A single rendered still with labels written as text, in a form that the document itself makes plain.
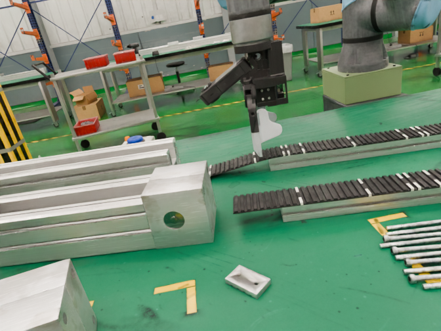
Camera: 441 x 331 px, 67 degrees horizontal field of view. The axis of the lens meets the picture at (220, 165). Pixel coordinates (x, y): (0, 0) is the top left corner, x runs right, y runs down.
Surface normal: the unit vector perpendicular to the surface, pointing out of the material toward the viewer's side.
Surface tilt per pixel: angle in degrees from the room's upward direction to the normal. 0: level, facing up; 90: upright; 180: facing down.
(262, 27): 90
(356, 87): 90
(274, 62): 90
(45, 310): 0
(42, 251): 90
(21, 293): 0
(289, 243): 0
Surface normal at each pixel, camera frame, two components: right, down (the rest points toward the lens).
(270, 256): -0.17, -0.90
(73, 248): -0.04, 0.40
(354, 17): -0.78, 0.39
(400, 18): -0.63, 0.73
